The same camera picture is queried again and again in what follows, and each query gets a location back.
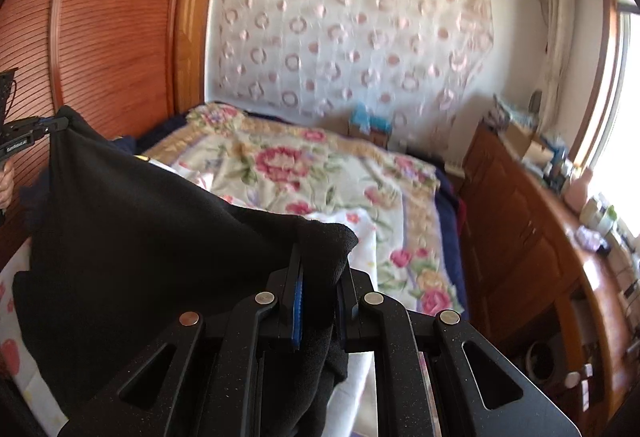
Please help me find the black printed t-shirt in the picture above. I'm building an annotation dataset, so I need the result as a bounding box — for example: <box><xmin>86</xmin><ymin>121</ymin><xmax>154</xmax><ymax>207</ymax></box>
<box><xmin>12</xmin><ymin>105</ymin><xmax>360</xmax><ymax>437</ymax></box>

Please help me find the person's left hand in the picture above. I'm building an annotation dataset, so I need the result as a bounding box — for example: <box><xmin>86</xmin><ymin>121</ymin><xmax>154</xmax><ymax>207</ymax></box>
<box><xmin>0</xmin><ymin>160</ymin><xmax>14</xmax><ymax>210</ymax></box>

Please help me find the navy blue folded garment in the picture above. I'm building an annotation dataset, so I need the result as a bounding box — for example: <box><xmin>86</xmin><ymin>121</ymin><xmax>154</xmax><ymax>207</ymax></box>
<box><xmin>20</xmin><ymin>136</ymin><xmax>137</xmax><ymax>205</ymax></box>

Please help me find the wooden louvered wardrobe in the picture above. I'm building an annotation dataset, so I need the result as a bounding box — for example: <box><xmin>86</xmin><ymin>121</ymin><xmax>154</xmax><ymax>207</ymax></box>
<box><xmin>0</xmin><ymin>0</ymin><xmax>224</xmax><ymax>268</ymax></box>

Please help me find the wooden side cabinet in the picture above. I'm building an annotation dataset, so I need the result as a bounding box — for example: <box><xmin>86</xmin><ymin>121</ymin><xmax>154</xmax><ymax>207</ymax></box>
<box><xmin>460</xmin><ymin>125</ymin><xmax>638</xmax><ymax>436</ymax></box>

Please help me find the white strawberry flower sheet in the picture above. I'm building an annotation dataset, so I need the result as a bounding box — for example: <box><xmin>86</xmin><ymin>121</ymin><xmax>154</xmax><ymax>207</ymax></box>
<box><xmin>0</xmin><ymin>158</ymin><xmax>381</xmax><ymax>437</ymax></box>

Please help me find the pink bottle on cabinet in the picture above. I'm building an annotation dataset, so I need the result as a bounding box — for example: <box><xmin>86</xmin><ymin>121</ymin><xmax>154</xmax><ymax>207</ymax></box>
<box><xmin>563</xmin><ymin>167</ymin><xmax>593</xmax><ymax>215</ymax></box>

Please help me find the cardboard box on cabinet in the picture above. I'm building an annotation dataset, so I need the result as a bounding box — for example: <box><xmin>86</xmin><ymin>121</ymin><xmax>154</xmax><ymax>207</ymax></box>
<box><xmin>502</xmin><ymin>122</ymin><xmax>553</xmax><ymax>168</ymax></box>

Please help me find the floral peony bed blanket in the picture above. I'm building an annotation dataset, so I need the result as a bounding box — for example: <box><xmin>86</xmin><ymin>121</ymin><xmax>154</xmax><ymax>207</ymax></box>
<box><xmin>137</xmin><ymin>103</ymin><xmax>468</xmax><ymax>315</ymax></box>

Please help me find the sheer circle pattern curtain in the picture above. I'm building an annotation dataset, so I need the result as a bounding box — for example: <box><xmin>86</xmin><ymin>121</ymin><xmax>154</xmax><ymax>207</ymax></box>
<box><xmin>208</xmin><ymin>0</ymin><xmax>494</xmax><ymax>151</ymax></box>

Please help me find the beige window curtain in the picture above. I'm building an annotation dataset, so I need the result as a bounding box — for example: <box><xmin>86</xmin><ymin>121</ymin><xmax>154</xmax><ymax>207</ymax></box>
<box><xmin>536</xmin><ymin>0</ymin><xmax>575</xmax><ymax>134</ymax></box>

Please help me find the blue item box by wall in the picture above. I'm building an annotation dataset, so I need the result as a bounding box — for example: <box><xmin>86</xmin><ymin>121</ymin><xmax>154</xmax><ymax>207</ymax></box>
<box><xmin>348</xmin><ymin>103</ymin><xmax>393</xmax><ymax>149</ymax></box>

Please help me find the window with wooden frame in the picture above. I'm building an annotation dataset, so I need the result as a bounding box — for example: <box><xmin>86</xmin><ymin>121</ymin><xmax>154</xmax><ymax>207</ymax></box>
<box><xmin>570</xmin><ymin>0</ymin><xmax>639</xmax><ymax>237</ymax></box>

